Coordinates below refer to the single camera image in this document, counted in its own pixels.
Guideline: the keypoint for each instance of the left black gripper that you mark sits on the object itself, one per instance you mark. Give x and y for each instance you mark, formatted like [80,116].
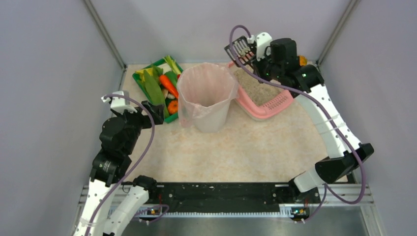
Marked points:
[147,112]

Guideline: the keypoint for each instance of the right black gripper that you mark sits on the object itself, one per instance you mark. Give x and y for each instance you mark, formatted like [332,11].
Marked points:
[255,59]

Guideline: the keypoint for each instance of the black litter scoop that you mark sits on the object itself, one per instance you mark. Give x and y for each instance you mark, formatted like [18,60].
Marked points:
[246,52]

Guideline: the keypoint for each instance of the pink litter box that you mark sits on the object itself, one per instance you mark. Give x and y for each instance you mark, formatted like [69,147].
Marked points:
[260,101]

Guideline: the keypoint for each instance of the pink lined trash bin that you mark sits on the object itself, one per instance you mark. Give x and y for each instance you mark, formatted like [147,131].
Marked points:
[206,91]

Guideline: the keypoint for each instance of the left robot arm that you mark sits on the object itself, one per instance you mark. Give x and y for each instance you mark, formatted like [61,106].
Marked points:
[111,166]

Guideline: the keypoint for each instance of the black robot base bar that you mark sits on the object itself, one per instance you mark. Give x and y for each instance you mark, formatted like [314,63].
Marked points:
[228,197]

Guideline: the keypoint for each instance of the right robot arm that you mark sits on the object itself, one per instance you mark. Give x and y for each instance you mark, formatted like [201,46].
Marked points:
[345,152]

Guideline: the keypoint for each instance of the toy pineapple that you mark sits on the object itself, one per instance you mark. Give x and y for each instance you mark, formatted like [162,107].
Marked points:
[302,60]

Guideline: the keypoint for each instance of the green leafy vegetable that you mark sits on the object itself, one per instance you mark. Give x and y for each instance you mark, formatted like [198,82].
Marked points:
[154,91]

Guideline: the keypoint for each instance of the small orange pumpkin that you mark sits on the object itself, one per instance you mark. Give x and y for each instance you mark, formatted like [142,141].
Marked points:
[173,107]

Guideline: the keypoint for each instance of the green vegetable tray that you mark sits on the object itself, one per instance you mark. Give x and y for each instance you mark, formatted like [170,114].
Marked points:
[157,69]

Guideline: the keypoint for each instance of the orange toy carrot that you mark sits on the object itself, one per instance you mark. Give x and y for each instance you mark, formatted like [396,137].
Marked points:
[168,85]

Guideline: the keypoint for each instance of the white green leek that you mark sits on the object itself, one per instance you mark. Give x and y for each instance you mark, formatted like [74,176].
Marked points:
[173,64]

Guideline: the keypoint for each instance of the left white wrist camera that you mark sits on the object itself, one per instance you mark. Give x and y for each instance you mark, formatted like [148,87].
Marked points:
[119,105]

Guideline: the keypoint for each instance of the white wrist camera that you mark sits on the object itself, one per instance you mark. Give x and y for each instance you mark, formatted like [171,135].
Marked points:
[119,105]
[261,42]

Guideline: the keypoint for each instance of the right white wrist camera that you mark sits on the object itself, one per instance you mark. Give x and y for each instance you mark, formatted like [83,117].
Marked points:
[261,42]

